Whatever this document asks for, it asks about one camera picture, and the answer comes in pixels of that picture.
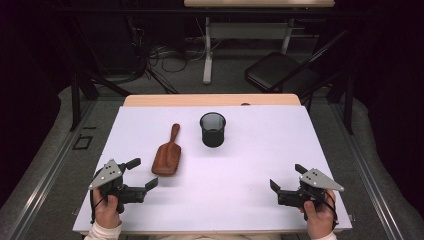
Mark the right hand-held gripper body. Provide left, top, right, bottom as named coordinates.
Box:
left=277, top=168, right=345, bottom=221

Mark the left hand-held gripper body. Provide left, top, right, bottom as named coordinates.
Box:
left=88, top=158, right=148, bottom=214

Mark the brown wooden hairbrush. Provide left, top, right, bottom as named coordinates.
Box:
left=151, top=123, right=183, bottom=177

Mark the black mesh pen cup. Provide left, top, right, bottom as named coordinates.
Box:
left=199, top=111, right=227, bottom=148

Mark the person's left hand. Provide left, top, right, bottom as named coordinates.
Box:
left=92, top=188, right=122, bottom=230

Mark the person's right hand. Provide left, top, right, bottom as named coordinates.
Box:
left=299, top=189, right=338, bottom=239

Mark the white table cover sheet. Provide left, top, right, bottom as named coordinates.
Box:
left=72, top=104, right=353, bottom=233

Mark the black metal stand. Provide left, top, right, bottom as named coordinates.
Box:
left=69, top=71, right=133, bottom=132

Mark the black folding chair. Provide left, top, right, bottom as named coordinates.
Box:
left=244, top=29, right=351, bottom=94

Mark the white-legged desk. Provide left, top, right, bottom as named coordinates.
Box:
left=183, top=0, right=336, bottom=85

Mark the left hand-held gripper cable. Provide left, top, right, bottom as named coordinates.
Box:
left=89, top=173, right=105, bottom=225

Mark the hand-held gripper cable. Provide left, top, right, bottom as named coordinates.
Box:
left=89, top=173, right=105, bottom=225
left=319, top=191, right=340, bottom=231

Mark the right hand-held gripper cable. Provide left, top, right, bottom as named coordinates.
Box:
left=319, top=191, right=340, bottom=231

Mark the aluminium floor rail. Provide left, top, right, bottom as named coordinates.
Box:
left=6, top=99, right=98, bottom=240
left=333, top=99, right=406, bottom=240

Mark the bundle of floor cables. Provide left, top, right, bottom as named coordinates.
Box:
left=126, top=16, right=208, bottom=95

